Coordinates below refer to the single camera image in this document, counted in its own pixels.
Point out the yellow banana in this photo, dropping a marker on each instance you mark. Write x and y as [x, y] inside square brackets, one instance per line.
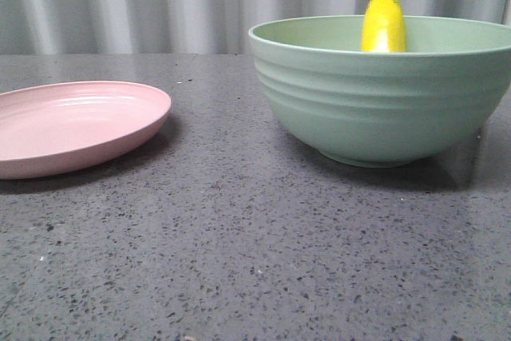
[383, 27]

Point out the green ribbed bowl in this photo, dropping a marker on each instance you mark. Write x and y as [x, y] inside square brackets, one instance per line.
[381, 110]

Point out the pink plate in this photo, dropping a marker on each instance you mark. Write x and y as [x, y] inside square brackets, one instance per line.
[52, 129]

